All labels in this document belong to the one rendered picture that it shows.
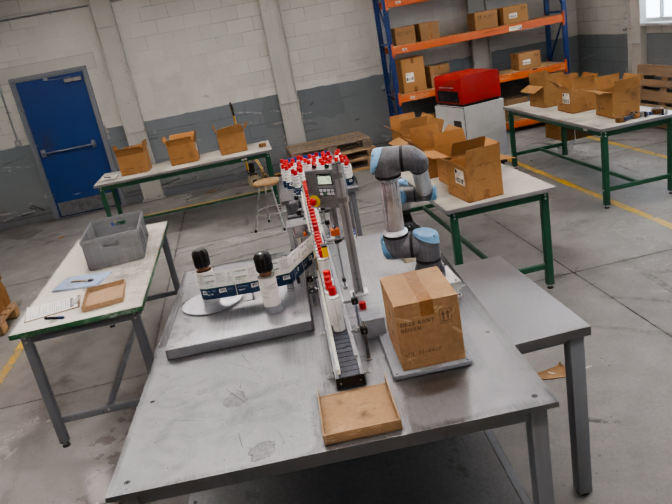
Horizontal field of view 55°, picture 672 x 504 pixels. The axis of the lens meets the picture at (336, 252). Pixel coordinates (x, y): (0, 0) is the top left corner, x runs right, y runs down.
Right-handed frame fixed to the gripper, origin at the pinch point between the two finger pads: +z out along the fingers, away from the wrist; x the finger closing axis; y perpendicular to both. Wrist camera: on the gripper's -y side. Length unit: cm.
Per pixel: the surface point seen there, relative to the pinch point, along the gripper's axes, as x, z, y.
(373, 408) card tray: 49, 15, -116
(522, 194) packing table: -106, 16, 101
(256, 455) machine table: 91, 16, -125
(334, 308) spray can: 51, -2, -62
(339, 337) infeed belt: 51, 10, -66
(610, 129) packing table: -253, 15, 236
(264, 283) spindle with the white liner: 77, -7, -26
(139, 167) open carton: 206, 0, 522
